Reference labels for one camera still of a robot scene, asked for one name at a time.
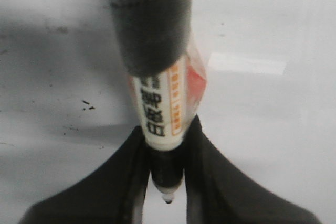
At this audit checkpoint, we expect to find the white black whiteboard marker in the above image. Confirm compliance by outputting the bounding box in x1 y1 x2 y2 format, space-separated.
129 36 207 204

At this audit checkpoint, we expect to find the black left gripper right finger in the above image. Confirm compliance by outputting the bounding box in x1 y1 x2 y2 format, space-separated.
185 116 320 223

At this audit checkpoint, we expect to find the white glossy whiteboard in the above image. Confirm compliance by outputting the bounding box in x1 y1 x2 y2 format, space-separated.
1 0 335 223

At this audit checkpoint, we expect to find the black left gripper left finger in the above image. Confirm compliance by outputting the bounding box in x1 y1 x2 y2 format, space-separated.
20 126 150 223

